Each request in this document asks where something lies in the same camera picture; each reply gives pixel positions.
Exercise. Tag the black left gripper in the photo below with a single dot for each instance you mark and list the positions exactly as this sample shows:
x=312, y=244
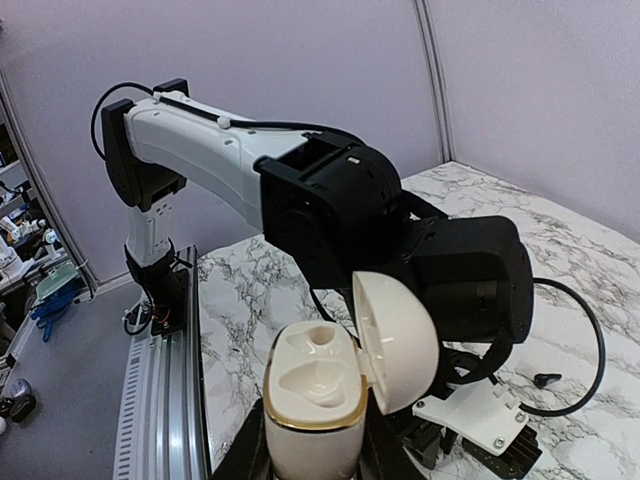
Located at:
x=460, y=368

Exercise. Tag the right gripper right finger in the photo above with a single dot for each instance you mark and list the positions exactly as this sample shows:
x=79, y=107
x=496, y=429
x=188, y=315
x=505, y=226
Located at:
x=382, y=456

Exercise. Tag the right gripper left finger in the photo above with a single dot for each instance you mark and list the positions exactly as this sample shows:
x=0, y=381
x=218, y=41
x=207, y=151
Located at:
x=247, y=458

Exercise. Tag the white earbud charging case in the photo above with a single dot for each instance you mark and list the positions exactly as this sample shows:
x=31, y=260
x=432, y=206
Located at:
x=319, y=379

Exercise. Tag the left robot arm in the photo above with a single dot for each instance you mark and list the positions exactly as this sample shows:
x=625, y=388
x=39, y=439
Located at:
x=324, y=197

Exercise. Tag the black earbud centre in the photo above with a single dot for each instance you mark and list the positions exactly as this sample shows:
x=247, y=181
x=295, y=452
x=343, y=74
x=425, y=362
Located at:
x=543, y=380

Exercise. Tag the aluminium front rail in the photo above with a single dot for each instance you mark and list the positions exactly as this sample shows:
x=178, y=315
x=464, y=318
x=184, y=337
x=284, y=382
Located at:
x=162, y=431

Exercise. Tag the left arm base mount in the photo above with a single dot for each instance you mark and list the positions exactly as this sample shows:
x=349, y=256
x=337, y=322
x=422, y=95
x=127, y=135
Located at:
x=165, y=285

